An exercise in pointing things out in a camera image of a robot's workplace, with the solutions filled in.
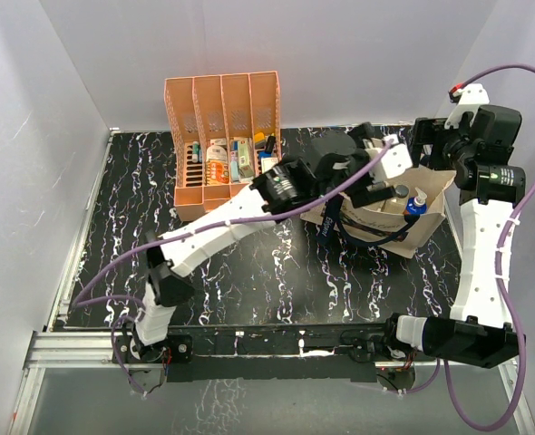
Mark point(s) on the orange bottle blue cap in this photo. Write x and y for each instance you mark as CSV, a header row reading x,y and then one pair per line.
x,y
416,205

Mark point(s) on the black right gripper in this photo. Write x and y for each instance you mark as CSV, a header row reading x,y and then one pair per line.
x,y
432,131

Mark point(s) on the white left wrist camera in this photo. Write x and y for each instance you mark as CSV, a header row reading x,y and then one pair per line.
x,y
394,163

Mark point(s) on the green white glue stick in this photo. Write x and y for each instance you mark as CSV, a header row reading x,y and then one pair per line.
x,y
195,152

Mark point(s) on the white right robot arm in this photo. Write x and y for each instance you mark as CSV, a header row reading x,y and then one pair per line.
x,y
479,330

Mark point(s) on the small clear glass bottle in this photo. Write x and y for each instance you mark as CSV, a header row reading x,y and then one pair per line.
x,y
400,199

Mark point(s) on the orange spiral notebook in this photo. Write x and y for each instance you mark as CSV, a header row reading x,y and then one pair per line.
x,y
217,173

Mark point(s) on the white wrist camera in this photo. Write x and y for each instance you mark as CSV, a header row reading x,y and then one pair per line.
x,y
394,163
467,98

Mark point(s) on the white red label card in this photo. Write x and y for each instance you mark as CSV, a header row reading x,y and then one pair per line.
x,y
267,163

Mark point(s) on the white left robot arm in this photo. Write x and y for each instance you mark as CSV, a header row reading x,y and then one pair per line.
x,y
175,255

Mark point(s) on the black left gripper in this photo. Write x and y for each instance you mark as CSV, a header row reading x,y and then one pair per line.
x,y
364,188

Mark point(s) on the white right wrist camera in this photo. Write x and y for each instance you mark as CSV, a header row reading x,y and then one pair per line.
x,y
467,98

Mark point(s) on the peach plastic desk organizer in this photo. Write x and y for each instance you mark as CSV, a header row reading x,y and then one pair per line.
x,y
226,131

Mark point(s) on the white label packet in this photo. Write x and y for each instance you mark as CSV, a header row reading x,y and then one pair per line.
x,y
217,150

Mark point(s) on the green cardboard box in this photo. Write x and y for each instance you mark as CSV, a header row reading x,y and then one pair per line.
x,y
245,158

